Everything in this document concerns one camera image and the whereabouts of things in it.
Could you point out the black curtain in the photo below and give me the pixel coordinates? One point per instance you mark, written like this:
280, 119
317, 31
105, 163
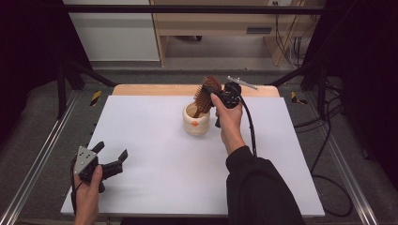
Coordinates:
28, 62
369, 78

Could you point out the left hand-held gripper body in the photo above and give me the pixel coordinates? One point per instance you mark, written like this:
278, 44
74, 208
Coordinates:
84, 161

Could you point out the light wooden desk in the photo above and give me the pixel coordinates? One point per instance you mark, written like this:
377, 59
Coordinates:
216, 23

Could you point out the black horizontal frame bar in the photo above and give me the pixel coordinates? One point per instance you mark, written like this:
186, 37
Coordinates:
187, 8

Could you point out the grey socket strip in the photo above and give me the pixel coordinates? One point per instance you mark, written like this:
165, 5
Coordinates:
259, 30

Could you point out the white table sheet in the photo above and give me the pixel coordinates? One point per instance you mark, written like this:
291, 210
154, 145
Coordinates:
162, 175

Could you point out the cream ceramic cup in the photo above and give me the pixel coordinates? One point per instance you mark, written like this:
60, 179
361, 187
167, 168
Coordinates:
196, 126

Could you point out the white cabinet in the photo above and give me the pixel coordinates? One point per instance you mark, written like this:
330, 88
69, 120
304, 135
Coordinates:
115, 37

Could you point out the black frame strut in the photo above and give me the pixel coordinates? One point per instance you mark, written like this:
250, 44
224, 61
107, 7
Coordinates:
297, 73
90, 75

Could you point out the aluminium rail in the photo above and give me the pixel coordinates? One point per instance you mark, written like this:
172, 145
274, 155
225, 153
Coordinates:
34, 165
347, 168

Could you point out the person's right hand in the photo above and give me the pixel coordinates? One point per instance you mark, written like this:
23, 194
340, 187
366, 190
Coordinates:
231, 128

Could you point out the brown wooden hairbrush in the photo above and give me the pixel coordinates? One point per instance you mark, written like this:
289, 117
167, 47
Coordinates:
205, 100

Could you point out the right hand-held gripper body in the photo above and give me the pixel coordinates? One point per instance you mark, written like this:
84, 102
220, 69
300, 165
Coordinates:
232, 95

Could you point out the person's left hand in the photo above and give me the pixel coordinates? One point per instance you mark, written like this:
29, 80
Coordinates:
87, 203

